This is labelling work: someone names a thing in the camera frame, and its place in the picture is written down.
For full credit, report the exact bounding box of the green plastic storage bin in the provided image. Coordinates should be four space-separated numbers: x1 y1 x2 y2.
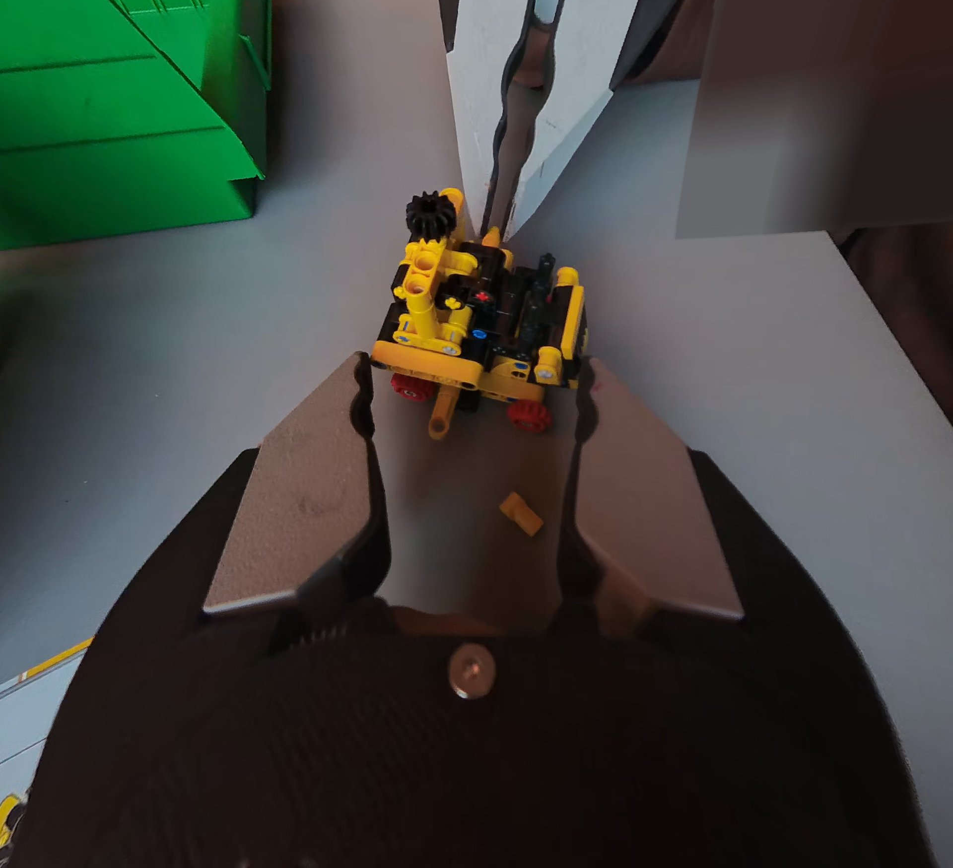
0 0 273 251

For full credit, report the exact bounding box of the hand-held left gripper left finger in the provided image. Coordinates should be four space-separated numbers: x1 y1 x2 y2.
203 352 393 614

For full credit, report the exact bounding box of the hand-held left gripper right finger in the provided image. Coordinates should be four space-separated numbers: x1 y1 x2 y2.
557 357 746 640

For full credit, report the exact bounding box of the yellow and black lego vehicle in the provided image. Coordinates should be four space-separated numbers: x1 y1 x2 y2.
370 189 594 442

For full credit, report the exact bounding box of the small yellow lego piece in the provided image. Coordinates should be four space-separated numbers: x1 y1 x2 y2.
498 490 545 538

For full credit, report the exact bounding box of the lego instruction booklet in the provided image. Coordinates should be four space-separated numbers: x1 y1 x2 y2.
0 636 95 843

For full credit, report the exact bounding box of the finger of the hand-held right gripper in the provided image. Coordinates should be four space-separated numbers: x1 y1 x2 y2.
505 0 658 244
445 0 540 232

